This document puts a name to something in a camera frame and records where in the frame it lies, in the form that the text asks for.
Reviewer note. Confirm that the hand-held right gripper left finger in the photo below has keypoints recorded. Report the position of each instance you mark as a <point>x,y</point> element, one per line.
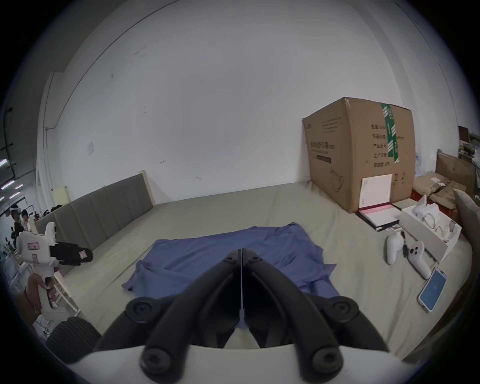
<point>180,318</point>

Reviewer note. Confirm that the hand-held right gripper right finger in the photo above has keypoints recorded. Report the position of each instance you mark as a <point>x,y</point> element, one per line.
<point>300,318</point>

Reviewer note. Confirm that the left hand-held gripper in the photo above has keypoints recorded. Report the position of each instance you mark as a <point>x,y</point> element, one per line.
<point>35,249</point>

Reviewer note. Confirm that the person's left hand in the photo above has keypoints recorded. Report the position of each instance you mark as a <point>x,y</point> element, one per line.
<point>33,294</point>

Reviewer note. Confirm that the grey padded headboard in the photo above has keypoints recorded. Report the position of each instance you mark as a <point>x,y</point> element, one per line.
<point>108,210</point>

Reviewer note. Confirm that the bed with beige sheet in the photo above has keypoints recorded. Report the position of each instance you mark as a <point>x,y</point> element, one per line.
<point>356,296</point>

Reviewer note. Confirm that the group of people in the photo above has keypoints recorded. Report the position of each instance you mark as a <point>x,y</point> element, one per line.
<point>20,221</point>

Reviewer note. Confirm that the blue shirt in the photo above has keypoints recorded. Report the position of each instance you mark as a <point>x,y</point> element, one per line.
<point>210,249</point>

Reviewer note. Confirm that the person's legs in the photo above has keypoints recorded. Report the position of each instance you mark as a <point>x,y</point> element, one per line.
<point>73,339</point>

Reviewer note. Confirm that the white hand controller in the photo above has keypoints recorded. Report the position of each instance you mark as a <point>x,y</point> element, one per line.
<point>392,249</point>
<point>420,260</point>

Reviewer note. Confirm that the phone with blue screen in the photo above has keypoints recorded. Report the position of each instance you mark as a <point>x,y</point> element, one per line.
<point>433,289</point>

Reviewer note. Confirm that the open white box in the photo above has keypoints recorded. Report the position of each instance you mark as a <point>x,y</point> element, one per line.
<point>423,242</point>

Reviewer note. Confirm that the white booklet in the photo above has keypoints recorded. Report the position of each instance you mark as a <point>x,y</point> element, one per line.
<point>377,191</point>

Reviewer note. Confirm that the white headset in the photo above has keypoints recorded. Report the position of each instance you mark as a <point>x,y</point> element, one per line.
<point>429,217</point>

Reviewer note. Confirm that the large brown cardboard carton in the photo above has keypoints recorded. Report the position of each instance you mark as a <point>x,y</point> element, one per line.
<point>348,150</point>

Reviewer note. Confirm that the red box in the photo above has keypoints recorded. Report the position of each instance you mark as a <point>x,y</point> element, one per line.
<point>444,210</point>

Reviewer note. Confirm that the crumpled brown cardboard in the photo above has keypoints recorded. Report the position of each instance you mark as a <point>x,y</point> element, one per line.
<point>431,185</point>

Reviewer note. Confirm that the grey cushion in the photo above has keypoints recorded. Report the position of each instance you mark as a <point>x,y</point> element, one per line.
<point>468,217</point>

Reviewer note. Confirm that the flattened brown cardboard carton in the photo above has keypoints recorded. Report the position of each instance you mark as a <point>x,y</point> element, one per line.
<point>455,170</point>

